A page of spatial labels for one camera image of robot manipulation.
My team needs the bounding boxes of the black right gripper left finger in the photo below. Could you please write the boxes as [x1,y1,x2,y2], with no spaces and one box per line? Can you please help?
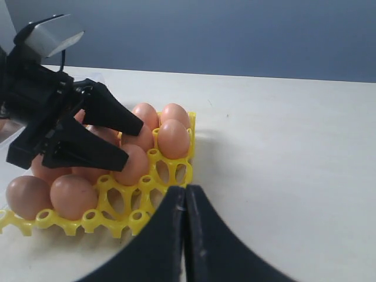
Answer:
[79,186,185,282]

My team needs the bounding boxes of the brown egg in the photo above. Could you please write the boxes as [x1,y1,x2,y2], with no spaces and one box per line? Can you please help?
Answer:
[113,143,149,186]
[157,119,190,159]
[50,174,98,220]
[31,155,72,185]
[85,125,120,147]
[132,103,160,130]
[160,103,190,129]
[74,109,85,124]
[6,176,53,220]
[121,124,155,152]
[72,167,110,185]

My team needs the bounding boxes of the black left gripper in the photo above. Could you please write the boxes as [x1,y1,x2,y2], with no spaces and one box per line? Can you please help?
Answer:
[5,49,144,171]

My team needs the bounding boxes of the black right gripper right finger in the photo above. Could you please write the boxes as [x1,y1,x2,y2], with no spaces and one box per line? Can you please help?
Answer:
[184,185,293,282]

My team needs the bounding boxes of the yellow plastic egg tray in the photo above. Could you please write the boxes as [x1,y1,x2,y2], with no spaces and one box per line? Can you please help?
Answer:
[1,112,196,239]

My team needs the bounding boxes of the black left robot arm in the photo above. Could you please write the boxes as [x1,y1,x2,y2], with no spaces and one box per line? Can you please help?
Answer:
[1,47,143,171]

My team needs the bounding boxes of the clear plastic bin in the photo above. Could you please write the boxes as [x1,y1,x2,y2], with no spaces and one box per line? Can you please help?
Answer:
[0,119,25,149]

